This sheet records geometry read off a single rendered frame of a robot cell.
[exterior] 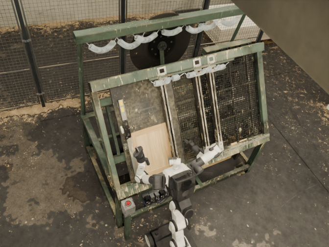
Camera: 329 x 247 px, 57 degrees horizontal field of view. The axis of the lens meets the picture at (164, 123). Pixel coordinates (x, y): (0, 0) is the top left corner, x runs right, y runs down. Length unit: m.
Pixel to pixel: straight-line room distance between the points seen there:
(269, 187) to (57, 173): 3.15
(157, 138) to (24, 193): 2.10
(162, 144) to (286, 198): 2.28
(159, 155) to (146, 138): 0.27
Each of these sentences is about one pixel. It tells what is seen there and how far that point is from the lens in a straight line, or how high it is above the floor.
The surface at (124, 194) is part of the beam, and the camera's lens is 3.47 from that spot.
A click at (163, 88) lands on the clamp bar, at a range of 3.33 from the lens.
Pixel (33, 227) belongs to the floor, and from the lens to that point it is 4.39.
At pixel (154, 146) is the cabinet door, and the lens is 3.46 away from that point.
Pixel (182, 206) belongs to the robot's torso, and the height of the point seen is 1.08.
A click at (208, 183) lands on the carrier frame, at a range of 4.48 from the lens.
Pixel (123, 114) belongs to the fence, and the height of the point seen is 1.55.
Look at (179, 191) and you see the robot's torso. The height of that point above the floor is 1.32.
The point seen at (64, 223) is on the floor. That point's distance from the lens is 4.33.
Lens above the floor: 3.89
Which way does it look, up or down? 48 degrees down
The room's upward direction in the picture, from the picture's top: 9 degrees clockwise
